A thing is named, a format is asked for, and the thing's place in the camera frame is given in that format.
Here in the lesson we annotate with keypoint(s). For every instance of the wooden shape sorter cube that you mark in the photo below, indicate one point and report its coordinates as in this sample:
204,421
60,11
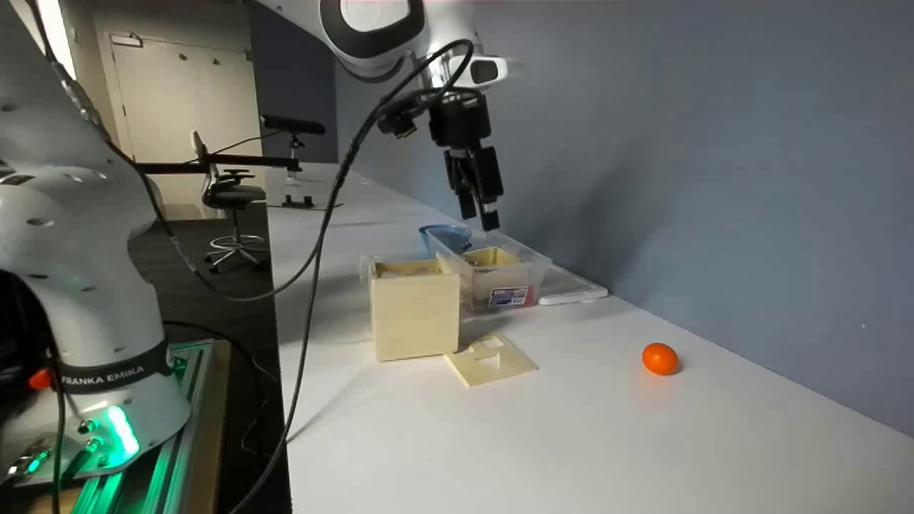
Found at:
414,314

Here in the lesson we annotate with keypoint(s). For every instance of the clear plastic container lid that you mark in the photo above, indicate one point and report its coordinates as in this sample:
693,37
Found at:
573,287

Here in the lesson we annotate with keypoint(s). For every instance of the black camera stand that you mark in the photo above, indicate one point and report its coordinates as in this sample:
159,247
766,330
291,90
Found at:
239,163

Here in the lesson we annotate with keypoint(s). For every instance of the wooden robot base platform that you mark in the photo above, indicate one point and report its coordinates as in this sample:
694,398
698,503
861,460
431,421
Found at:
196,438

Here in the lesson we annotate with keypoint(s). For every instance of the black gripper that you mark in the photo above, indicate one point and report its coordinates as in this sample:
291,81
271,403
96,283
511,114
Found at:
461,119

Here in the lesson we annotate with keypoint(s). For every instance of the black office chair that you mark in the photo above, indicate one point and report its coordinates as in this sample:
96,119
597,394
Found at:
233,201

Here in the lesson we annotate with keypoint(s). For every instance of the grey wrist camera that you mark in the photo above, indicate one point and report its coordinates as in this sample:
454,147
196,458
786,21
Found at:
490,70

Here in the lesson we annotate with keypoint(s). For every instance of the clear plastic container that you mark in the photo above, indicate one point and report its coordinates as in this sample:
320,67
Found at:
501,287

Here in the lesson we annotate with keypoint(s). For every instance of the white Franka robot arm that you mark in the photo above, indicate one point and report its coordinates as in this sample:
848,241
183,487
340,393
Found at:
87,247

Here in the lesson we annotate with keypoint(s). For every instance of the small orange ball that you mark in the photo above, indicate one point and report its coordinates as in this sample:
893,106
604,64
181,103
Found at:
660,357

